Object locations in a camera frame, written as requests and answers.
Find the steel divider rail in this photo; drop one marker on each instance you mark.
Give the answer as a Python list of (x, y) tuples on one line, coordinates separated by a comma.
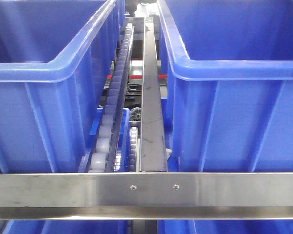
[(153, 156)]

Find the large blue bin right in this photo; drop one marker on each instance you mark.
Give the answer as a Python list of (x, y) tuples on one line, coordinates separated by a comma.
[(230, 84)]

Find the large blue bin left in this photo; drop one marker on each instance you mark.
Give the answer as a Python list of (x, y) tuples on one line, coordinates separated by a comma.
[(55, 56)]

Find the steel front crossbar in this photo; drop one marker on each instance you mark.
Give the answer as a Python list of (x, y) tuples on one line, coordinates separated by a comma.
[(147, 196)]

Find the white roller track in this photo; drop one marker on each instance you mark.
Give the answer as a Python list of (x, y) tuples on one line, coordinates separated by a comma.
[(111, 137)]

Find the large blue bin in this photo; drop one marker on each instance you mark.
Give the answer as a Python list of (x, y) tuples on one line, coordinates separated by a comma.
[(55, 56), (230, 84)]

